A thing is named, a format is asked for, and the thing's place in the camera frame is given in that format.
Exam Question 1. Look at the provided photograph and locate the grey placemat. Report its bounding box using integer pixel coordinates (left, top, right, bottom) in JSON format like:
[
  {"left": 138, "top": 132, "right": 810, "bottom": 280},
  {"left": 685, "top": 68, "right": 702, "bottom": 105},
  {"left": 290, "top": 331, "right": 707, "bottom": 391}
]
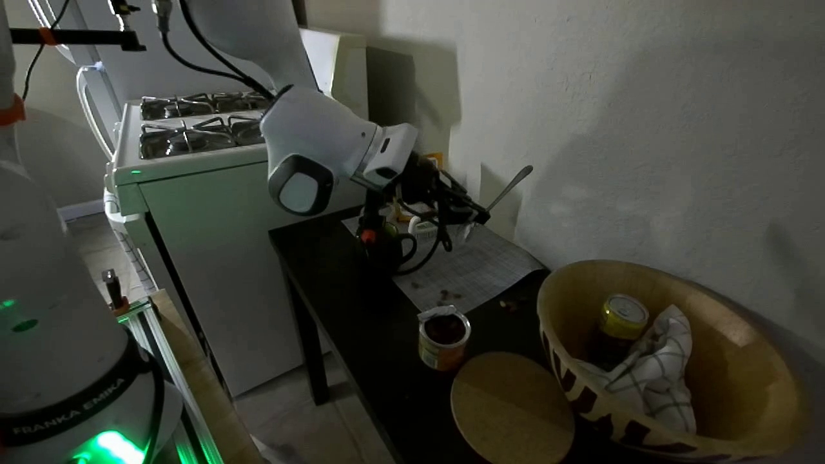
[{"left": 339, "top": 210, "right": 548, "bottom": 317}]

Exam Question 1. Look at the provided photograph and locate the black mug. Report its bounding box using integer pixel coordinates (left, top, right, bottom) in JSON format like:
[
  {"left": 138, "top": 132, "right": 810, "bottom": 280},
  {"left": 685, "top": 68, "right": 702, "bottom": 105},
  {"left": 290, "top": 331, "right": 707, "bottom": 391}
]
[{"left": 352, "top": 225, "right": 423, "bottom": 305}]

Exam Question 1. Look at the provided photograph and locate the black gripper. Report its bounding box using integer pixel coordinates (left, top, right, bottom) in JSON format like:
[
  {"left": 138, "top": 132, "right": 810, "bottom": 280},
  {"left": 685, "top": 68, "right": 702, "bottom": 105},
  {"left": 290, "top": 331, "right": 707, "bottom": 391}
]
[{"left": 395, "top": 152, "right": 495, "bottom": 229}]

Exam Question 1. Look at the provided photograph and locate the white stove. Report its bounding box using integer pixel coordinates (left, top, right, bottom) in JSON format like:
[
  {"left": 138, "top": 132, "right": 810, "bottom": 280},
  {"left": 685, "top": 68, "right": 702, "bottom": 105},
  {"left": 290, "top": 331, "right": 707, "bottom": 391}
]
[{"left": 101, "top": 24, "right": 370, "bottom": 399}]

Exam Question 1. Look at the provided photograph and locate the round wooden coaster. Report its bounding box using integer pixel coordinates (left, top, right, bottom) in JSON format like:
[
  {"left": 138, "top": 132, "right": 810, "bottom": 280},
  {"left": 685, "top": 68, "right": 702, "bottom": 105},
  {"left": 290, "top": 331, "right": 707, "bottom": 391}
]
[{"left": 449, "top": 351, "right": 578, "bottom": 464}]

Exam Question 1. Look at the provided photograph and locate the grey metal spoon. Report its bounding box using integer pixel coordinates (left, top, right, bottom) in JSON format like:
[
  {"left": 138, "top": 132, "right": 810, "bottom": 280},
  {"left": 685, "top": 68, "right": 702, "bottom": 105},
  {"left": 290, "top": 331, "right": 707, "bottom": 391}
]
[{"left": 461, "top": 162, "right": 535, "bottom": 244}]

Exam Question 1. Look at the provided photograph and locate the white cable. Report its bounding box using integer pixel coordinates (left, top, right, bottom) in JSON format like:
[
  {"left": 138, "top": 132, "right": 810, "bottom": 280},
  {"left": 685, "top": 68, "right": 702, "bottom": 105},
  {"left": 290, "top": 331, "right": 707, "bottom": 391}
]
[{"left": 73, "top": 57, "right": 123, "bottom": 167}]

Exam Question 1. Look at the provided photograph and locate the patterned woven bowl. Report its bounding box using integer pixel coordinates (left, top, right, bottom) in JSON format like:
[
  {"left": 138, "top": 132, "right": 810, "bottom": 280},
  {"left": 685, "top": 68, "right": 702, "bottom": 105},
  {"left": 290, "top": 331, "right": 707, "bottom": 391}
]
[{"left": 534, "top": 259, "right": 813, "bottom": 464}]

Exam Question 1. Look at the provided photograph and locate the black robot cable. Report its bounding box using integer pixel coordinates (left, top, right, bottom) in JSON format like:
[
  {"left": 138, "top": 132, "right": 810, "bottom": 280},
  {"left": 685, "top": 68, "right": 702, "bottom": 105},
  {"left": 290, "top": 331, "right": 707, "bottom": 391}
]
[{"left": 154, "top": 0, "right": 278, "bottom": 104}]

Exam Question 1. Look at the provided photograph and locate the white checked cloth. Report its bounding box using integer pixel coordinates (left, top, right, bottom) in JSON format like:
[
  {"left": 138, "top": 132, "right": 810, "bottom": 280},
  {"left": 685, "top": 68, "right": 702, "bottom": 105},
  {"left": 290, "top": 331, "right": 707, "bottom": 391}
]
[{"left": 600, "top": 302, "right": 702, "bottom": 436}]

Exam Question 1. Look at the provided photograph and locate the wooden board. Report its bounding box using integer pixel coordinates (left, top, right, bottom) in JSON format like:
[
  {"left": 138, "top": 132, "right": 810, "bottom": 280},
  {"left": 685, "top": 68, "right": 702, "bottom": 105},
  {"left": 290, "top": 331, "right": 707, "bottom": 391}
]
[{"left": 150, "top": 288, "right": 265, "bottom": 464}]

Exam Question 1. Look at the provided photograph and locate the orange velcro strap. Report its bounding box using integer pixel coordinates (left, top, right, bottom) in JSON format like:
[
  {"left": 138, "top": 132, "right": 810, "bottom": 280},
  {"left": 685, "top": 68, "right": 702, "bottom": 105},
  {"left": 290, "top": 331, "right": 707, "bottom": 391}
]
[{"left": 0, "top": 90, "right": 28, "bottom": 128}]

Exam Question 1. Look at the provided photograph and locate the black stove grate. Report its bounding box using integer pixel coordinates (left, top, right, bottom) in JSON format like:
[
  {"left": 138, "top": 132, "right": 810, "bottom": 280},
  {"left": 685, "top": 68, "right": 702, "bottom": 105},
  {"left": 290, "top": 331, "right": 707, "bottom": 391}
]
[
  {"left": 136, "top": 110, "right": 269, "bottom": 162},
  {"left": 138, "top": 88, "right": 278, "bottom": 124}
]

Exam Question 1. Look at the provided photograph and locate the black knob with red ring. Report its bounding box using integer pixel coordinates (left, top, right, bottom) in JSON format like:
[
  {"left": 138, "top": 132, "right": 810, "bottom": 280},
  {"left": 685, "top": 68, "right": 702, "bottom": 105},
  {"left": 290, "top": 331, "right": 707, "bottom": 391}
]
[{"left": 101, "top": 266, "right": 131, "bottom": 314}]

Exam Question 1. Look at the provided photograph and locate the black side table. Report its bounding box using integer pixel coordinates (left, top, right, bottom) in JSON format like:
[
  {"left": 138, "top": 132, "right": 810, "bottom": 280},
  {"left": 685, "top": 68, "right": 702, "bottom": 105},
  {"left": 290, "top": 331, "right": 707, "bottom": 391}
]
[{"left": 269, "top": 203, "right": 655, "bottom": 464}]

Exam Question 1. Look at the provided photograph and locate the jar with yellow lid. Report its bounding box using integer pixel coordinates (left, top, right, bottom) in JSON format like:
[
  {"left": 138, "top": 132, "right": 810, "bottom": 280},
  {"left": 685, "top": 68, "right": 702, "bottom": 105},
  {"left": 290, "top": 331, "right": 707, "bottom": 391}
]
[{"left": 591, "top": 291, "right": 655, "bottom": 371}]

